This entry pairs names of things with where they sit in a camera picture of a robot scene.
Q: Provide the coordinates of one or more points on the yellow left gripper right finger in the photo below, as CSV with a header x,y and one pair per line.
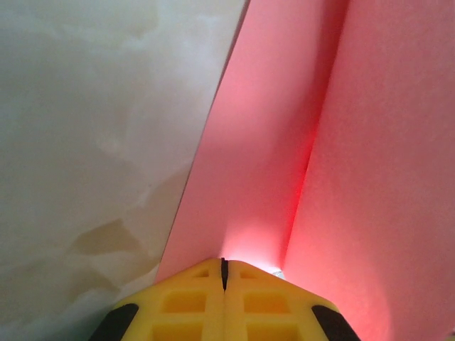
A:
x,y
270,312

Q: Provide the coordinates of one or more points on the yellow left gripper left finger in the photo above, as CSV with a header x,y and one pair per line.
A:
x,y
185,312

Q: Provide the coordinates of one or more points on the pink paper sheet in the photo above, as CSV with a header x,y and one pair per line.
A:
x,y
266,142

